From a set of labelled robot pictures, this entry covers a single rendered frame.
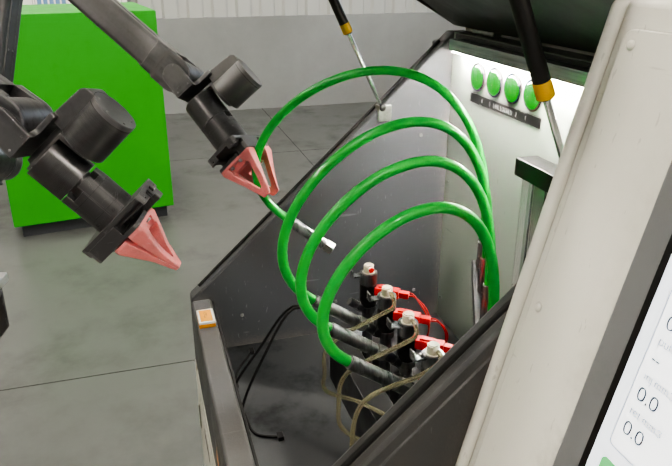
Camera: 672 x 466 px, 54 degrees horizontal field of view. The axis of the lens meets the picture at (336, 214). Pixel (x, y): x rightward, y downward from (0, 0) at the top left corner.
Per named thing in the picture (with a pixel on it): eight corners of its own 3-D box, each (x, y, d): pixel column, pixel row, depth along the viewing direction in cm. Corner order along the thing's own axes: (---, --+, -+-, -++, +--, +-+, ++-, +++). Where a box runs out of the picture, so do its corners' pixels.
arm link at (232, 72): (183, 84, 118) (158, 73, 109) (230, 40, 116) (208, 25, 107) (222, 135, 115) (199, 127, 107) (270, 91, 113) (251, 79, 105)
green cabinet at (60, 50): (152, 179, 508) (133, 1, 461) (175, 216, 434) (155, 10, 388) (16, 196, 471) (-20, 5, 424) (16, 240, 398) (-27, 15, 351)
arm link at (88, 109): (21, 120, 82) (-25, 122, 73) (81, 54, 79) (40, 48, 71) (88, 191, 82) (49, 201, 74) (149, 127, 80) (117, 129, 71)
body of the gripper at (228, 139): (270, 142, 113) (245, 110, 114) (238, 143, 103) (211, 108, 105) (246, 167, 115) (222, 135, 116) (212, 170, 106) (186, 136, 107)
